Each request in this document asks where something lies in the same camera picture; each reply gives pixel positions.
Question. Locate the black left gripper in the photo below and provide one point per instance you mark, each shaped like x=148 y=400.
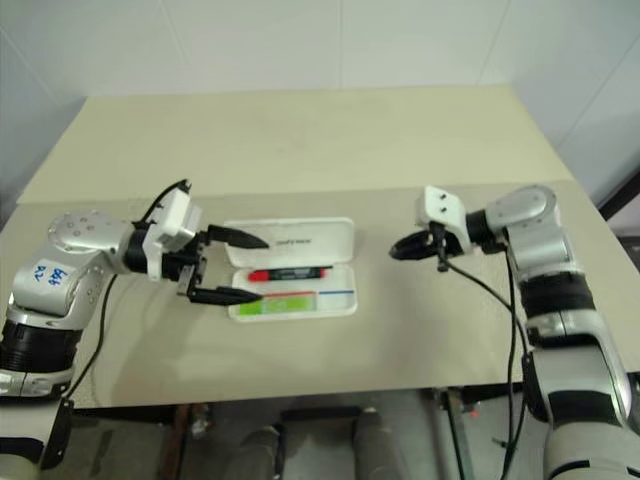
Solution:
x=190 y=267

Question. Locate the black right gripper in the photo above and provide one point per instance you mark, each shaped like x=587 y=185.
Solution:
x=450 y=242

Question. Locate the red and black marker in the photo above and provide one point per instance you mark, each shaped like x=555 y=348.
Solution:
x=290 y=274

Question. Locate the green eraser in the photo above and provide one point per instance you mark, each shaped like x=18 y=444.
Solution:
x=285 y=305

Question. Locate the white hard pencil case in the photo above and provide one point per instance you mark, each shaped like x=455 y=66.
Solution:
x=325 y=235

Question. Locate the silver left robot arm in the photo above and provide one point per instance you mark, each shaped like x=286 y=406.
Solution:
x=85 y=235

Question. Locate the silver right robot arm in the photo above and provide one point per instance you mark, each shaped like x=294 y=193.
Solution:
x=530 y=205

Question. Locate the rusty metal table leg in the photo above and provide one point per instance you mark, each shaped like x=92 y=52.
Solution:
x=457 y=440
x=182 y=445

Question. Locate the dark rounded shape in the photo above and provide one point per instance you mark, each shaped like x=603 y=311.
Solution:
x=260 y=452
x=375 y=445

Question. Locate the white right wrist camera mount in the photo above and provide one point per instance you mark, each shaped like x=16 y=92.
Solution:
x=442 y=207

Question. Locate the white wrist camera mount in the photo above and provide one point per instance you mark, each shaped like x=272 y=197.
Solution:
x=172 y=215
x=442 y=207

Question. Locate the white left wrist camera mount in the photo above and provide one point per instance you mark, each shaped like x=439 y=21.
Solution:
x=172 y=215

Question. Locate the dark frame beside table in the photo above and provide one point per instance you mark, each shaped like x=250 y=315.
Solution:
x=622 y=192

